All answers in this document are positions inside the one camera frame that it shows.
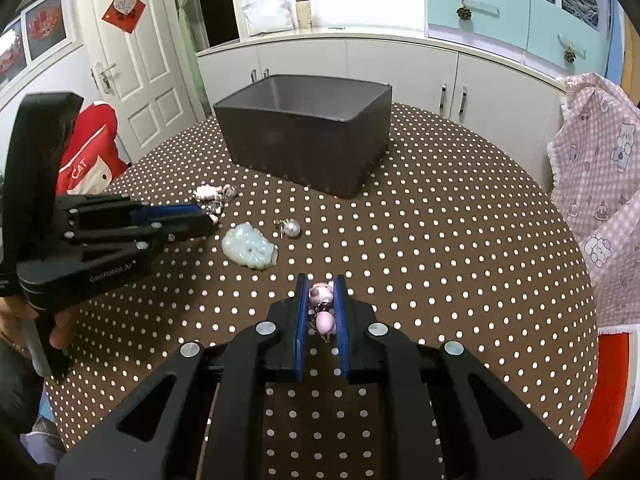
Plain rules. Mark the brown polka dot tablecloth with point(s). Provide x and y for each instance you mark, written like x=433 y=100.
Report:
x=450 y=260

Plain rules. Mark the row of hanging clothes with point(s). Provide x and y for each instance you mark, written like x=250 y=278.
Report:
x=625 y=55

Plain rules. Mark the pinecone drawer ornament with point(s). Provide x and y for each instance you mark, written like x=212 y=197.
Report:
x=569 y=55
x=464 y=12

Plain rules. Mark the white framed window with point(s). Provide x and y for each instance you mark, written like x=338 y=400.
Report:
x=45 y=55

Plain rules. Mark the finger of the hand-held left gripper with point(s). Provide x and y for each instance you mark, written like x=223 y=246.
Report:
x=165 y=212
x=190 y=227

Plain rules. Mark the silver pearl earring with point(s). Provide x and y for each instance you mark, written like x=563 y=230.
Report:
x=292 y=229

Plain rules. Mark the white bag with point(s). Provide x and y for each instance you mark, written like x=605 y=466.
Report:
x=267 y=12

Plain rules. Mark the teal drawer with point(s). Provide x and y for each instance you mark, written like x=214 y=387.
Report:
x=475 y=30
x=550 y=35

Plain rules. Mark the red window sticker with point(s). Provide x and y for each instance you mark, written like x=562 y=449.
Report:
x=45 y=24
x=10 y=55

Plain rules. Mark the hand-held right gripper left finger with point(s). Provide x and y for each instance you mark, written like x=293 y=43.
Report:
x=301 y=320

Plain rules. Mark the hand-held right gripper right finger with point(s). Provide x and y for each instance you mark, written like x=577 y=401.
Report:
x=342 y=325

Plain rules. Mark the pale green jade pendant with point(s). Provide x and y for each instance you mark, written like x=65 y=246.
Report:
x=250 y=247

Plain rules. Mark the red cushion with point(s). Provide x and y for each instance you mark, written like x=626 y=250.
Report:
x=95 y=140

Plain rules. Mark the red diamond door decoration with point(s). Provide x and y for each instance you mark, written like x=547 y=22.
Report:
x=123 y=10

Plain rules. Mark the red stool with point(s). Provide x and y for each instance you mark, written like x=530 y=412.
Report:
x=602 y=400

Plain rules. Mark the pink printed blanket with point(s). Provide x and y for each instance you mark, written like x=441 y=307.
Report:
x=600 y=185

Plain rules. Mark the white door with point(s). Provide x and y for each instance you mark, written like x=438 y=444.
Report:
x=145 y=75

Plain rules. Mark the green curtain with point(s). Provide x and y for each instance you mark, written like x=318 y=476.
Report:
x=187 y=5

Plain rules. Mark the dark brown storage box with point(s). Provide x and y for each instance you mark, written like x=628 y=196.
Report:
x=300 y=150

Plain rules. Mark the person's left forearm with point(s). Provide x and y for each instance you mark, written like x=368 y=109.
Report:
x=17 y=390

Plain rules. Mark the white low cabinet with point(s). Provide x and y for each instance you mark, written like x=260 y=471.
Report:
x=350 y=60

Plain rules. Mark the beige bottle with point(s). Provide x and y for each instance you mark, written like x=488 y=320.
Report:
x=303 y=12

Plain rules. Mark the folded blue jeans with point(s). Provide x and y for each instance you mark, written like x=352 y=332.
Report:
x=580 y=2

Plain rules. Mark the person's left hand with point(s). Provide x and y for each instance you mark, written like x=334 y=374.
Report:
x=62 y=330

